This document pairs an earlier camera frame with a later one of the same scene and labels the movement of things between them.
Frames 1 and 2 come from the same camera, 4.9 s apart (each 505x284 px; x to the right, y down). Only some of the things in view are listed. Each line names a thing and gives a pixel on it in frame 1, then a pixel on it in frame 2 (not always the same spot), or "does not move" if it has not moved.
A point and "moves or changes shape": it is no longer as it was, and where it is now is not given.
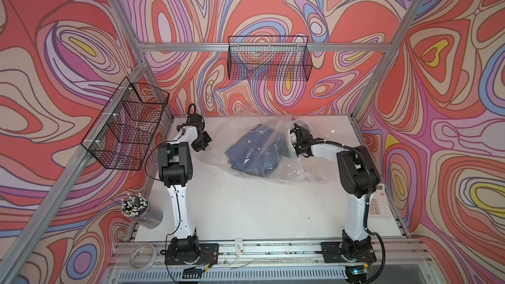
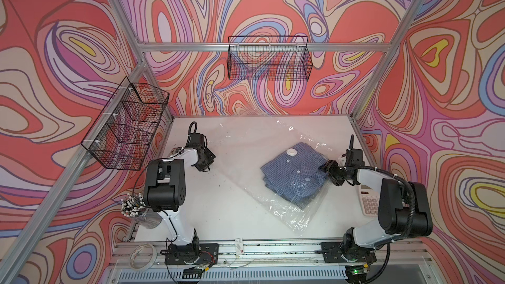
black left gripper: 207,140 → 210,160
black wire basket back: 271,58 does not move
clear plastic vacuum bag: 265,150 moves or changes shape
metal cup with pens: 138,207 does not move
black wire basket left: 124,134 does not move
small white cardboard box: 239,248 does not move
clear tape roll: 148,265 does not move
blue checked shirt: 257,151 → 295,176
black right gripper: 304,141 → 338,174
